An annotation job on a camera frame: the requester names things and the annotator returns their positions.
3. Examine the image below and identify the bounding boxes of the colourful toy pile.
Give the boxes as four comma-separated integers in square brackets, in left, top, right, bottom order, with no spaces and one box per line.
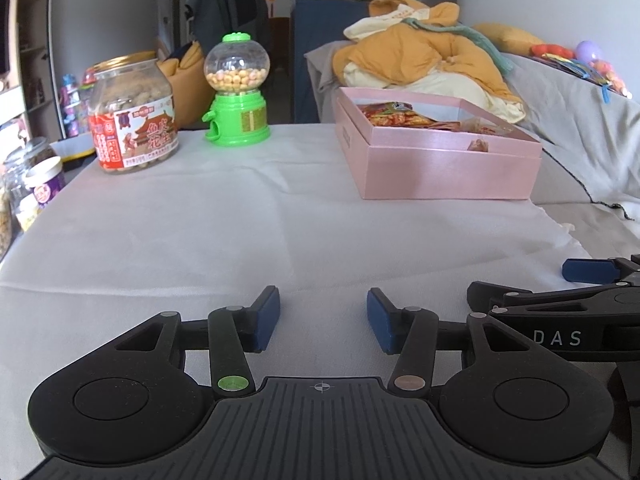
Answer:
[535,55,628,103]

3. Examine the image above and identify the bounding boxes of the purple toy ball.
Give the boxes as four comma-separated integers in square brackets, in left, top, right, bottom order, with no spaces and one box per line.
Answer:
[575,40,603,63]

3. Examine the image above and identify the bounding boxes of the blue cabinet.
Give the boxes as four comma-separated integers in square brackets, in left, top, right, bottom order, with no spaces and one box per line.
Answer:
[292,0,391,125]

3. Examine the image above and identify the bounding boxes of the colourful toy bottles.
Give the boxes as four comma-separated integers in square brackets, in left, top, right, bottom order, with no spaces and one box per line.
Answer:
[59,72,96,138]

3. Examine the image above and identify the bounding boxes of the cup with purple label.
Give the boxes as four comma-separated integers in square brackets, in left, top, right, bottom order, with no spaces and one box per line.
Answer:
[17,156,67,233]

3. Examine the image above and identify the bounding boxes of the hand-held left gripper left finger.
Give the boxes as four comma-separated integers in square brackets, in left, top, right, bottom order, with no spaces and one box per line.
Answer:
[114,285,282,398]

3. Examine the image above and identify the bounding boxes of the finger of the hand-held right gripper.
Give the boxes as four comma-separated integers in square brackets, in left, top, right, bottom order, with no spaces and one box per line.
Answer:
[466,281,619,314]
[561,254,640,284]

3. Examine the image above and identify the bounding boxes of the peanut jar with gold lid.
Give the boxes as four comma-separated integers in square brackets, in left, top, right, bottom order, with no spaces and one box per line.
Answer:
[87,51,180,175]

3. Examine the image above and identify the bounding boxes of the orange toy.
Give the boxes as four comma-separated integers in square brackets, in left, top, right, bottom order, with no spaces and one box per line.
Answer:
[530,44,576,58]

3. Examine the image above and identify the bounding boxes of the teal cloth strip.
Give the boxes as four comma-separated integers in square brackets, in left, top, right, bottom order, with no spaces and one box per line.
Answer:
[402,16,516,73]

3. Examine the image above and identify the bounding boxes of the large glass nut jar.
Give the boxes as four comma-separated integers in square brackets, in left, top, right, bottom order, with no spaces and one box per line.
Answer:
[0,180,16,261]

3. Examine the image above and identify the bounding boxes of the orange and cream duvet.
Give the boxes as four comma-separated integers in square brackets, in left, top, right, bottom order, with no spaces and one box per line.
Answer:
[332,0,526,123]

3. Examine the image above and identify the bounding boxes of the green gumball machine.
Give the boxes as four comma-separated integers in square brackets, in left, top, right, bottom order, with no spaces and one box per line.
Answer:
[201,33,272,147]

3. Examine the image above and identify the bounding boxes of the black television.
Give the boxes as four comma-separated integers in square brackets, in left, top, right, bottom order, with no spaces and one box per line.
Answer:
[0,0,13,78]

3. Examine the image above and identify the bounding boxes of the large red spicy snack packet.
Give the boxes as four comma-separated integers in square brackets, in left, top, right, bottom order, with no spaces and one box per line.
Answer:
[357,101,473,131]

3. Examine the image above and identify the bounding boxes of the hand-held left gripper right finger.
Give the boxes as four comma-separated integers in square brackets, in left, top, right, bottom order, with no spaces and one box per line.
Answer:
[366,287,544,398]

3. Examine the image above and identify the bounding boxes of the dark hanging jacket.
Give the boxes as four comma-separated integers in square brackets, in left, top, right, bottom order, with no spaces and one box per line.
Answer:
[184,0,271,58]

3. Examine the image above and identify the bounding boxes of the wooden shelf unit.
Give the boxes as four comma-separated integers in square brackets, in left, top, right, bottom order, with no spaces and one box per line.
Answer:
[0,0,61,151]

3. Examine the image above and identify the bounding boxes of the small glass jar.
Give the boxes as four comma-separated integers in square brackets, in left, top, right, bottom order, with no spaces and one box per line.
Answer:
[2,137,61,201]

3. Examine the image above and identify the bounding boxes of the white tablecloth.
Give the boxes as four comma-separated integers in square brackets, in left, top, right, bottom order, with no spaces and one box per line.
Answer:
[0,122,621,480]

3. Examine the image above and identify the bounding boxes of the yellow pillow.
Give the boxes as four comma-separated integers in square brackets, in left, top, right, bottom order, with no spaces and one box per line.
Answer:
[472,22,546,51]

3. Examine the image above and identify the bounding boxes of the pink cardboard box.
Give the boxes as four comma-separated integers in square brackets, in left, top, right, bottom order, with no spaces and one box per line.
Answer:
[332,86,543,201]

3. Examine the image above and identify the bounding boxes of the white and yellow object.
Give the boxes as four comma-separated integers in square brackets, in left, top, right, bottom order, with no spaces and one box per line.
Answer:
[49,138,98,173]

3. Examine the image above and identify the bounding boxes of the clear packet with brown pastry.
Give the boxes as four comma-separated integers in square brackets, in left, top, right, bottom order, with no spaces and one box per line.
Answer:
[450,116,523,137]

